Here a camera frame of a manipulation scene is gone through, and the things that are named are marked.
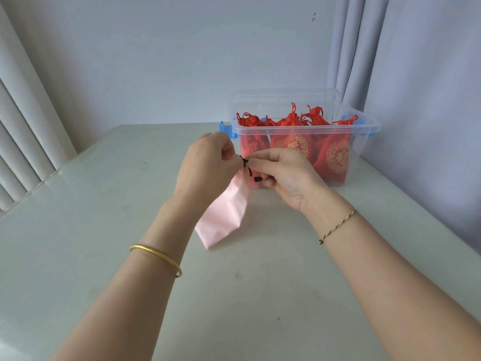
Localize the person's right hand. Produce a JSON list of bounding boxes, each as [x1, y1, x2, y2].
[[246, 147, 328, 213]]

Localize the person's left hand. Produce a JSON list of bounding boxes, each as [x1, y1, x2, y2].
[[172, 131, 244, 212]]

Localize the red pouches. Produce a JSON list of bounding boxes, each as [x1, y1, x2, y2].
[[235, 102, 360, 184]]

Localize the pink drawstring pouch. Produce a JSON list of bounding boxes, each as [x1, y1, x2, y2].
[[194, 154, 264, 250]]

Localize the clear plastic storage box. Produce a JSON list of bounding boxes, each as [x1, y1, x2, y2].
[[219, 103, 381, 187]]

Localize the person's right forearm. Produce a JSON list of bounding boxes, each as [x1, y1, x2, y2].
[[300, 184, 481, 361]]

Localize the person's left forearm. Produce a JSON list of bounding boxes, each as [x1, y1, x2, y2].
[[51, 195, 206, 361]]

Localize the gold bangle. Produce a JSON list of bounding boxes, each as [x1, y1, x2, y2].
[[129, 244, 183, 279]]

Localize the grey curtain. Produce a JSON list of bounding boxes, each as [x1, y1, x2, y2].
[[327, 0, 481, 256]]

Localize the white vertical blinds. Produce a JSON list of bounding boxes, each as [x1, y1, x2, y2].
[[0, 3, 78, 215]]

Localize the thin braided bracelet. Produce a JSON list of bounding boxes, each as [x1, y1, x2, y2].
[[318, 209, 357, 245]]

